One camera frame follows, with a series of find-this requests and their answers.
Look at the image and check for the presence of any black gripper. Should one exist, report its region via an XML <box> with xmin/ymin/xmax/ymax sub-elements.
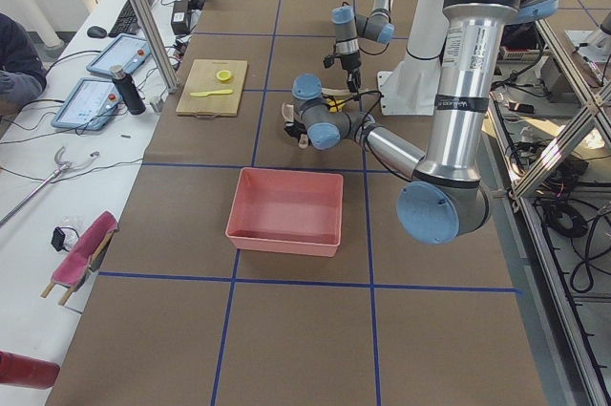
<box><xmin>284</xmin><ymin>121</ymin><xmax>307</xmax><ymax>139</ymax></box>
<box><xmin>323</xmin><ymin>50</ymin><xmax>362</xmax><ymax>93</ymax></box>

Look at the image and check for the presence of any beige hand brush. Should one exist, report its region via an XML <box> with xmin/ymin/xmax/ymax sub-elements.
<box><xmin>322</xmin><ymin>88</ymin><xmax>353</xmax><ymax>99</ymax></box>

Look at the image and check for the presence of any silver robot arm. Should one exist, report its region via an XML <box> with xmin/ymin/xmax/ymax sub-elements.
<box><xmin>324</xmin><ymin>0</ymin><xmax>394</xmax><ymax>94</ymax></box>
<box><xmin>292</xmin><ymin>0</ymin><xmax>559</xmax><ymax>245</ymax></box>

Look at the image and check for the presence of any pink plastic bin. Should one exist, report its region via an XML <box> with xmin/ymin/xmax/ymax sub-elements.
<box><xmin>225</xmin><ymin>167</ymin><xmax>344</xmax><ymax>257</ymax></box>

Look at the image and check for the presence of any yellow toy corn cob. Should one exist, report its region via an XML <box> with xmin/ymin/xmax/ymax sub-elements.
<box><xmin>325</xmin><ymin>97</ymin><xmax>348</xmax><ymax>113</ymax></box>

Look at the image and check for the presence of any yellow plastic knife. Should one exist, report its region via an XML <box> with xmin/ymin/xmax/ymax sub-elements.
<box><xmin>189</xmin><ymin>89</ymin><xmax>233</xmax><ymax>97</ymax></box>

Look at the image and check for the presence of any yellow lemon slice toy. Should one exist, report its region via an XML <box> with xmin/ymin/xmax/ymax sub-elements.
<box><xmin>215</xmin><ymin>70</ymin><xmax>233</xmax><ymax>83</ymax></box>

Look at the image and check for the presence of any bamboo cutting board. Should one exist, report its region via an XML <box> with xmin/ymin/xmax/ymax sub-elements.
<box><xmin>176</xmin><ymin>59</ymin><xmax>248</xmax><ymax>118</ymax></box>

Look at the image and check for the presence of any black power adapter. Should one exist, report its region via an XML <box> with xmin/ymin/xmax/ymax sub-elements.
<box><xmin>171</xmin><ymin>0</ymin><xmax>191</xmax><ymax>35</ymax></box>

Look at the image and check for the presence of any black water bottle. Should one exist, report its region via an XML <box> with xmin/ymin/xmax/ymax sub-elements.
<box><xmin>110</xmin><ymin>65</ymin><xmax>146</xmax><ymax>116</ymax></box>

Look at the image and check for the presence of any upper teach pendant tablet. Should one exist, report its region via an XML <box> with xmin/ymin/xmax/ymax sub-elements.
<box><xmin>86</xmin><ymin>33</ymin><xmax>151</xmax><ymax>77</ymax></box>

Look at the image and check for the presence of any teach pendant tablet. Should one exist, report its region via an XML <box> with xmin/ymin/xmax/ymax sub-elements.
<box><xmin>86</xmin><ymin>33</ymin><xmax>151</xmax><ymax>77</ymax></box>
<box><xmin>52</xmin><ymin>77</ymin><xmax>122</xmax><ymax>132</ymax></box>

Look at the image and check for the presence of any black keyboard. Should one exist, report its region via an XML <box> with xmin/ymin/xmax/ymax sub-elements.
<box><xmin>108</xmin><ymin>1</ymin><xmax>140</xmax><ymax>38</ymax></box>

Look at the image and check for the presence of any lower teach pendant tablet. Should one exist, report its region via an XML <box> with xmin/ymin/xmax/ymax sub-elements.
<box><xmin>52</xmin><ymin>77</ymin><xmax>122</xmax><ymax>132</ymax></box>

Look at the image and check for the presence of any black computer mouse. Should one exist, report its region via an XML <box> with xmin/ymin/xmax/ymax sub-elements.
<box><xmin>87</xmin><ymin>26</ymin><xmax>108</xmax><ymax>39</ymax></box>

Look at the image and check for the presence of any metal tripod stand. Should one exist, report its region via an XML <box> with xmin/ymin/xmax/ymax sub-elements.
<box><xmin>1</xmin><ymin>146</ymin><xmax>100</xmax><ymax>227</ymax></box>

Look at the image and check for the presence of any pink cloth rack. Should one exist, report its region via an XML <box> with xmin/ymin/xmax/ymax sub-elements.
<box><xmin>41</xmin><ymin>211</ymin><xmax>118</xmax><ymax>306</ymax></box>

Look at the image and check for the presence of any person in dark jacket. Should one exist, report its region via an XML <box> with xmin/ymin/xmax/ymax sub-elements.
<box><xmin>1</xmin><ymin>14</ymin><xmax>47</xmax><ymax>116</ymax></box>

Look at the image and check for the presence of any red bottle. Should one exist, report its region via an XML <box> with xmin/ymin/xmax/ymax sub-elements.
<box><xmin>1</xmin><ymin>352</ymin><xmax>60</xmax><ymax>389</ymax></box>

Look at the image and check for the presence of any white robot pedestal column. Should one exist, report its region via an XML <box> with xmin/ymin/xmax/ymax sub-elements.
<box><xmin>378</xmin><ymin>0</ymin><xmax>449</xmax><ymax>116</ymax></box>

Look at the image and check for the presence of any aluminium frame post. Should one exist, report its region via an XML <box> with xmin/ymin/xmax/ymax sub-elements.
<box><xmin>128</xmin><ymin>0</ymin><xmax>179</xmax><ymax>94</ymax></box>

